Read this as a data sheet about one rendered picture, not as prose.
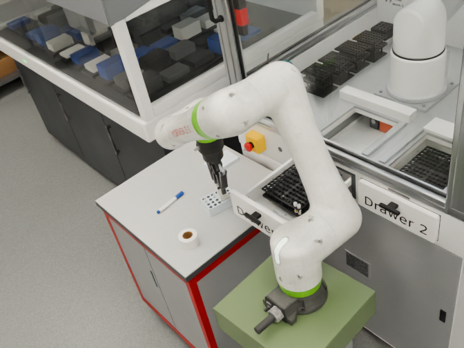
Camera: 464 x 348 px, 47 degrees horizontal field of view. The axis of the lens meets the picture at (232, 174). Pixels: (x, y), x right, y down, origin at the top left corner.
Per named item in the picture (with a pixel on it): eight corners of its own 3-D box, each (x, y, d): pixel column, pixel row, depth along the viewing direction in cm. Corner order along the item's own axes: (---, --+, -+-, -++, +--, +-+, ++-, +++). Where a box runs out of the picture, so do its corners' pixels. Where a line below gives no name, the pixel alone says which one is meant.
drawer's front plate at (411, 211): (434, 244, 164) (437, 219, 157) (358, 204, 183) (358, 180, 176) (437, 240, 165) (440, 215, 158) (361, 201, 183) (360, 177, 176)
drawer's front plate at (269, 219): (293, 252, 171) (290, 228, 164) (234, 213, 190) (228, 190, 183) (297, 248, 172) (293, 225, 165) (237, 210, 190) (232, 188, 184)
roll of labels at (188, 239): (188, 233, 194) (186, 225, 192) (203, 239, 190) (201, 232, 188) (176, 245, 190) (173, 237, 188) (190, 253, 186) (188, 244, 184)
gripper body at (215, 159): (196, 147, 186) (201, 167, 192) (207, 158, 180) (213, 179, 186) (215, 138, 188) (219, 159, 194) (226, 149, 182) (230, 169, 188)
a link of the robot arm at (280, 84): (378, 227, 147) (302, 48, 134) (337, 259, 140) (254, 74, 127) (346, 222, 158) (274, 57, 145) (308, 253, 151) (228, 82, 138)
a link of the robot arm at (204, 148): (228, 134, 179) (215, 123, 185) (198, 148, 175) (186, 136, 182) (231, 148, 183) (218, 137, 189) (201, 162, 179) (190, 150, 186)
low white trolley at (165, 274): (224, 391, 226) (185, 277, 178) (144, 311, 266) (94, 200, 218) (315, 305, 251) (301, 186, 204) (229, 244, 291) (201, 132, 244)
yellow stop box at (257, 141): (257, 155, 210) (255, 141, 205) (245, 149, 214) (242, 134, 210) (266, 149, 212) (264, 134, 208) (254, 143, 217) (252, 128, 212)
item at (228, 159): (215, 175, 218) (215, 172, 217) (204, 166, 223) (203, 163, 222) (239, 160, 223) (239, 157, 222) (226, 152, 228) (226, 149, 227)
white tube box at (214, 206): (210, 217, 199) (208, 210, 196) (200, 205, 205) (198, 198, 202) (239, 202, 202) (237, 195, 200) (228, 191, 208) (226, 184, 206)
